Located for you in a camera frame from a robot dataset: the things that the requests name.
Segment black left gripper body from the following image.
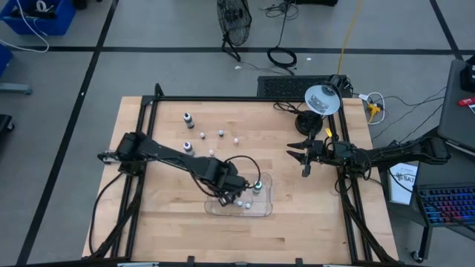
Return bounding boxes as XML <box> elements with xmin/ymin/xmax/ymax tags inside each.
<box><xmin>217</xmin><ymin>173</ymin><xmax>249</xmax><ymax>208</ymax></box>

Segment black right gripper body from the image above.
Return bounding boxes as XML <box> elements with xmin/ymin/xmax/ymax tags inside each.
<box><xmin>301</xmin><ymin>139</ymin><xmax>330</xmax><ymax>178</ymax></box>

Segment clear plastic bin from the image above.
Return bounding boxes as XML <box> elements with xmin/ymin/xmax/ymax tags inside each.
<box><xmin>203</xmin><ymin>172</ymin><xmax>274</xmax><ymax>218</ymax></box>

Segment black desk lamp white shade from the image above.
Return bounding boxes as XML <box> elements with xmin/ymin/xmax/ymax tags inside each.
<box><xmin>295</xmin><ymin>73</ymin><xmax>352</xmax><ymax>136</ymax></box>

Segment black keyboard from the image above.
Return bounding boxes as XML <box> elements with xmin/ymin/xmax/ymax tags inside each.
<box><xmin>256</xmin><ymin>75</ymin><xmax>354</xmax><ymax>99</ymax></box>

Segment white printed paper sheet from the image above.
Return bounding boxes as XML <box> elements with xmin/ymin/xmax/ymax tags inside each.
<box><xmin>387</xmin><ymin>162</ymin><xmax>419</xmax><ymax>205</ymax></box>

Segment black wheeled cart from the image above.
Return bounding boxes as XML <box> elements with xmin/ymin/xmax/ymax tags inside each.
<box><xmin>381</xmin><ymin>136</ymin><xmax>475</xmax><ymax>264</ymax></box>

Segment grey desk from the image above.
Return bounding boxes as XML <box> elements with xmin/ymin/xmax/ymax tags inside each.
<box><xmin>436</xmin><ymin>58</ymin><xmax>475</xmax><ymax>152</ymax></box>

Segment backlit rainbow keyboard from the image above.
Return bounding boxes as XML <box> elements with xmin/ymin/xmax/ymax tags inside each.
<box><xmin>420</xmin><ymin>186</ymin><xmax>475</xmax><ymax>228</ymax></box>

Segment black floor fan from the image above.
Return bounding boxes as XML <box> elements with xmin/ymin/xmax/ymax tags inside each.
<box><xmin>216</xmin><ymin>0</ymin><xmax>253</xmax><ymax>63</ymax></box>

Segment black floor box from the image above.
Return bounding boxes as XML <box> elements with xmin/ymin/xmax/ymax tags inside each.
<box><xmin>295</xmin><ymin>0</ymin><xmax>339</xmax><ymax>7</ymax></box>

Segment black wheeled object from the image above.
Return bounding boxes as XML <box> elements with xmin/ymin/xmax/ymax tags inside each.
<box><xmin>0</xmin><ymin>113</ymin><xmax>16</xmax><ymax>144</ymax></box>

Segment blue plastic crate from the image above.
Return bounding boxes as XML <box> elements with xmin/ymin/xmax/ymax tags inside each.
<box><xmin>0</xmin><ymin>0</ymin><xmax>77</xmax><ymax>37</ymax></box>
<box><xmin>0</xmin><ymin>44</ymin><xmax>14</xmax><ymax>77</ymax></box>

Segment bundled black lamp cable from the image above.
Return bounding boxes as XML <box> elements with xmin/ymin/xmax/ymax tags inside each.
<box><xmin>273</xmin><ymin>100</ymin><xmax>304</xmax><ymax>114</ymax></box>

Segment white power cable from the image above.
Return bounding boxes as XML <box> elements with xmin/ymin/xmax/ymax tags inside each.
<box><xmin>358</xmin><ymin>91</ymin><xmax>387</xmax><ymax>126</ymax></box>

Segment black aluminium table frame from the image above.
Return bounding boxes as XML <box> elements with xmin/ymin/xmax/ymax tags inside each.
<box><xmin>82</xmin><ymin>83</ymin><xmax>400</xmax><ymax>266</ymax></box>

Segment coiled black cable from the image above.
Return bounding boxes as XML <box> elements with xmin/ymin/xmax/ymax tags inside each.
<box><xmin>266</xmin><ymin>0</ymin><xmax>298</xmax><ymax>69</ymax></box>

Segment yellow extension cable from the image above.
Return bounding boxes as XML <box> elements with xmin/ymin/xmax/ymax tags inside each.
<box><xmin>335</xmin><ymin>0</ymin><xmax>364</xmax><ymax>75</ymax></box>

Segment black base cable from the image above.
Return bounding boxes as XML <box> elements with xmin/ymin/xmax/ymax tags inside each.
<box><xmin>88</xmin><ymin>172</ymin><xmax>125</xmax><ymax>257</ymax></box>

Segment grey floor bracket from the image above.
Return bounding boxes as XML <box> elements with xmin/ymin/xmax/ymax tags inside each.
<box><xmin>0</xmin><ymin>83</ymin><xmax>33</xmax><ymax>96</ymax></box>

